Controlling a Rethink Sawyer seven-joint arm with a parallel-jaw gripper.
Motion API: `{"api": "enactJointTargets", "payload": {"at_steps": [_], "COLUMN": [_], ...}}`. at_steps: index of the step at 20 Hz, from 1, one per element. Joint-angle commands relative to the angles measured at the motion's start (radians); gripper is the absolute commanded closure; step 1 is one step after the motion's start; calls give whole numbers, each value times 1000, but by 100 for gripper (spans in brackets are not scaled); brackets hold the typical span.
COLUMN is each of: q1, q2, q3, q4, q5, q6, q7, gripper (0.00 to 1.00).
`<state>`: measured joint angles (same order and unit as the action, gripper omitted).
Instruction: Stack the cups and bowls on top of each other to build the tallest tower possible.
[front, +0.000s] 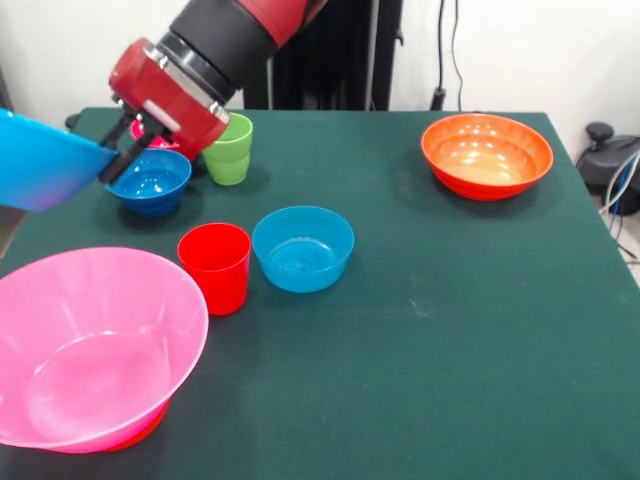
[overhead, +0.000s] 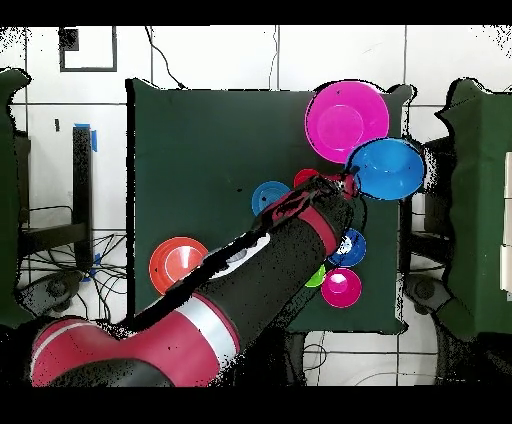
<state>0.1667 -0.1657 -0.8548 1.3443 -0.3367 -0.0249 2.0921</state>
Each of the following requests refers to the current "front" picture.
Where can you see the small orange ridged bowl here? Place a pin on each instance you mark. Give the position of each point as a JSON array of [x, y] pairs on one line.
[[145, 432]]

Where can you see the small dark blue bowl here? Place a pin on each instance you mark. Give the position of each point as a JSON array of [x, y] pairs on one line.
[[150, 190]]

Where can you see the large pink bowl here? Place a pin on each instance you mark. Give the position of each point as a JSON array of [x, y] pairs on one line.
[[75, 320]]

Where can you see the dark green tablecloth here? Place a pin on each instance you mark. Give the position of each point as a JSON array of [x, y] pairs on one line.
[[450, 350]]

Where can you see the black floor stand base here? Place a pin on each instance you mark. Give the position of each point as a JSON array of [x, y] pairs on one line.
[[600, 155]]

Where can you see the small pink-red bowl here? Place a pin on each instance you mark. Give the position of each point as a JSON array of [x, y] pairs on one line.
[[165, 144]]

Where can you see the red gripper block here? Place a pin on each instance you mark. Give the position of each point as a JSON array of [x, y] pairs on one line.
[[150, 95]]

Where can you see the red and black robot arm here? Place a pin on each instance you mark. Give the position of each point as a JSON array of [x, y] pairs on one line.
[[230, 40]]

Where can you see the green cup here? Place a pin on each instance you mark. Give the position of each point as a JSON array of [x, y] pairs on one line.
[[230, 160]]

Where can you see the large orange bowl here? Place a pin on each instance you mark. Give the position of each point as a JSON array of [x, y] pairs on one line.
[[485, 155]]

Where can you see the small light blue ridged bowl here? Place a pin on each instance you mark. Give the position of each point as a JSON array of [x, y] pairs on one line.
[[300, 250]]

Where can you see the black equipment rack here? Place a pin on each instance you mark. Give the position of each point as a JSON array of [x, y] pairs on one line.
[[4, 90]]

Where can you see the red cup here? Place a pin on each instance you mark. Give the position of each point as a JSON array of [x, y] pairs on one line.
[[220, 270]]

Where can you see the large blue bowl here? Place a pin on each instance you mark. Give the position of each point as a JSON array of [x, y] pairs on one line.
[[40, 165]]

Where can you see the black round knob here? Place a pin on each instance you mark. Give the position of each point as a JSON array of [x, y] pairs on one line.
[[72, 121]]

